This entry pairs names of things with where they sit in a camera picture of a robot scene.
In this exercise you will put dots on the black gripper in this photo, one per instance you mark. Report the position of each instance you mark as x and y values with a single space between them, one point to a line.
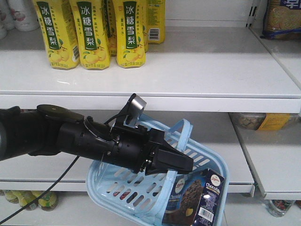
140 149

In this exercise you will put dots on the white store shelving unit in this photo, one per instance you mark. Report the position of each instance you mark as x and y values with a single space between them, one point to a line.
198 73

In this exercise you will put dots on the dark blue Chocofello cookie box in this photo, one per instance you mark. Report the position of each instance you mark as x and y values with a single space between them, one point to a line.
194 199

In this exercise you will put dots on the blue bag of crackers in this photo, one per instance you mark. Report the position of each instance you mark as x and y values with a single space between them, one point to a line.
282 20

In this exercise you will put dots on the light blue plastic basket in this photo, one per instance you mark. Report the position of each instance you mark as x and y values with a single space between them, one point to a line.
143 199

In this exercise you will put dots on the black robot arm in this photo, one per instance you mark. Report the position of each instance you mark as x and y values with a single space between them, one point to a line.
50 129

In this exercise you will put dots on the clear tub of cookies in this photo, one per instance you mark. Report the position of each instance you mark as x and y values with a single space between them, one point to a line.
265 121

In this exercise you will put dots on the yellow pear drink bottle left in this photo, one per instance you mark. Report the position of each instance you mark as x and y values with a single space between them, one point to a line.
58 32

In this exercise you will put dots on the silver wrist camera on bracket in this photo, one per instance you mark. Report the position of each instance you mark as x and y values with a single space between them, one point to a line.
131 112

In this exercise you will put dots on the yellow pear drink bottle middle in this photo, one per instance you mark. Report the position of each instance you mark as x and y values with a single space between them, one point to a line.
91 33

